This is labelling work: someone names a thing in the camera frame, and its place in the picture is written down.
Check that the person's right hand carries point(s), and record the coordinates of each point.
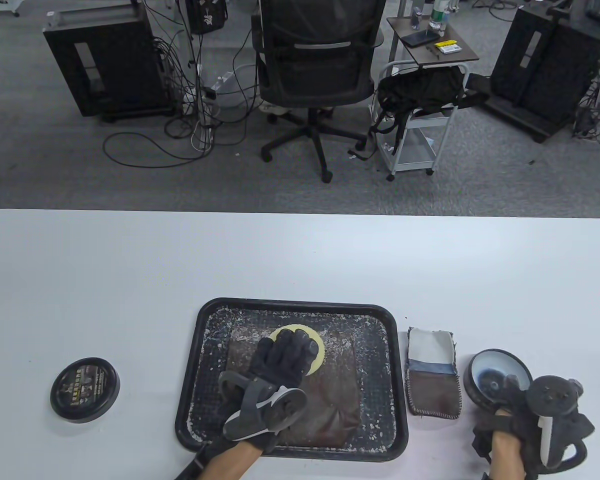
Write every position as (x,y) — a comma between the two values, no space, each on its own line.
(522,420)

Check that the green label bottle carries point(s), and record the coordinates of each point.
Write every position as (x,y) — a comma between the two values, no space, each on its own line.
(439,20)

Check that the black labelled tin lid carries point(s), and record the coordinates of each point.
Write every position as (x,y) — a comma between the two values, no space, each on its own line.
(85,390)

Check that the black hanging bag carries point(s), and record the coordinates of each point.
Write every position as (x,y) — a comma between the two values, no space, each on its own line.
(207,17)

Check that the black forearm sensor box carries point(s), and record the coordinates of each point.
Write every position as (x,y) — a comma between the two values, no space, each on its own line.
(190,465)

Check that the black tablet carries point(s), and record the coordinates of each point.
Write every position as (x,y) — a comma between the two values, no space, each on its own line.
(420,38)

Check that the white rolling cart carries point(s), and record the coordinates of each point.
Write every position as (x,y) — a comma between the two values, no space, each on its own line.
(415,150)

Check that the brown leather bag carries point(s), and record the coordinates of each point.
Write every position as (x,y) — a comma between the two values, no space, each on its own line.
(330,400)

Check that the black plastic tray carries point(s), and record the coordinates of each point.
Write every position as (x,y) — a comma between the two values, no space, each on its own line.
(210,360)

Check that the grey polishing cloth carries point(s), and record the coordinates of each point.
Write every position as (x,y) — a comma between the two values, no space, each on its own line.
(432,390)

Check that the white power strip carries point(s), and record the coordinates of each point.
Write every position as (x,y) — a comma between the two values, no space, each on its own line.
(223,81)
(202,137)

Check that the white desk leg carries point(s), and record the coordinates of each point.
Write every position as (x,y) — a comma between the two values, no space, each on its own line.
(192,50)

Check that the small brown side table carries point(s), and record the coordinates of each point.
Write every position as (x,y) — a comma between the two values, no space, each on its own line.
(455,57)

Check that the yellow box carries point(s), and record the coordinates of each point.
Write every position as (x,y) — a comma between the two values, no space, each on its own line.
(448,47)

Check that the person's right forearm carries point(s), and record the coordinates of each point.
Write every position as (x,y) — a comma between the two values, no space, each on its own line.
(505,455)

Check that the black computer tower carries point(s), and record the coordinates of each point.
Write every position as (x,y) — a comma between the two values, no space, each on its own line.
(115,65)
(545,75)

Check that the white trolley base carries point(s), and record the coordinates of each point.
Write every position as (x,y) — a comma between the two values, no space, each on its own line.
(2,5)

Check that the yellow round sponge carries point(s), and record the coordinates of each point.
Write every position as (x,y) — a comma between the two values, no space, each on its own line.
(320,355)

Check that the person's left forearm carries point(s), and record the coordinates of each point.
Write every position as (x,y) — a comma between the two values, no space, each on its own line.
(230,462)

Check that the black white controller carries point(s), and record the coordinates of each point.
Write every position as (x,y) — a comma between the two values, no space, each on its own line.
(260,410)
(555,400)

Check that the black leather care cream tin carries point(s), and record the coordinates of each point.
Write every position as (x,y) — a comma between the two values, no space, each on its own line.
(490,375)

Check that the black backpack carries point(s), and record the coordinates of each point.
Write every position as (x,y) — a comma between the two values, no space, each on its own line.
(420,90)

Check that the black office chair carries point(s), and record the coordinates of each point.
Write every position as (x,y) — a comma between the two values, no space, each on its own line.
(315,75)

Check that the person's left hand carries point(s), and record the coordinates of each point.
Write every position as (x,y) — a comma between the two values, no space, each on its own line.
(282,357)

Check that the left black white controller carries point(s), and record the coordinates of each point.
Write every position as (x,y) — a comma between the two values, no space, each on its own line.
(260,410)

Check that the right black white controller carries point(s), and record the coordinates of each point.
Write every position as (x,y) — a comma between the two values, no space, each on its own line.
(555,400)

